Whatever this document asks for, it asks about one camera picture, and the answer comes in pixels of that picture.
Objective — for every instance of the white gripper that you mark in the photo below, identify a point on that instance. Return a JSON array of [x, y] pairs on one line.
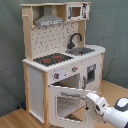
[[97, 106]]

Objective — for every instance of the white oven door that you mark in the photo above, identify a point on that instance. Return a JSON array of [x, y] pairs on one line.
[[63, 102]]

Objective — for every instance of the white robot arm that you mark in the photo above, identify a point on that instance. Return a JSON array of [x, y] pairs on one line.
[[118, 114]]

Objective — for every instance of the wooden toy kitchen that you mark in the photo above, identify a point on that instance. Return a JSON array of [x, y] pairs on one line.
[[45, 40]]

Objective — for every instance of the white cabinet door ice dispenser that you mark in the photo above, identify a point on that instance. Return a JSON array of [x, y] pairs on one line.
[[90, 73]]

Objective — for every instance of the right oven knob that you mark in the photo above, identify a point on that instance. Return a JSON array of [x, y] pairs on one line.
[[74, 69]]

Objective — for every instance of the oven knob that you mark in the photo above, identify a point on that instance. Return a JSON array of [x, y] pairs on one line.
[[56, 75], [74, 69]]

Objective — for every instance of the left oven knob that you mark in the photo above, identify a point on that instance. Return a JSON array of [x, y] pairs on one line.
[[56, 75]]

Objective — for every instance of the grey toy sink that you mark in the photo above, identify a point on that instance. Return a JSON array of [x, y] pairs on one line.
[[79, 51]]

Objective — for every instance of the black toy faucet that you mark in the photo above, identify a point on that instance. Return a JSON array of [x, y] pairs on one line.
[[73, 40]]

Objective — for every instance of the black stovetop red burners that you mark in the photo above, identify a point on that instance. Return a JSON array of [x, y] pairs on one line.
[[52, 59]]

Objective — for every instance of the grey backdrop curtain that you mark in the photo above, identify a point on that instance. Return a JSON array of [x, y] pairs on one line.
[[107, 27]]

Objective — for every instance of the white toy microwave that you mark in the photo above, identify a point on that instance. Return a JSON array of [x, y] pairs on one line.
[[78, 11]]

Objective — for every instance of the grey range hood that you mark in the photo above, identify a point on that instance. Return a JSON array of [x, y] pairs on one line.
[[48, 18]]

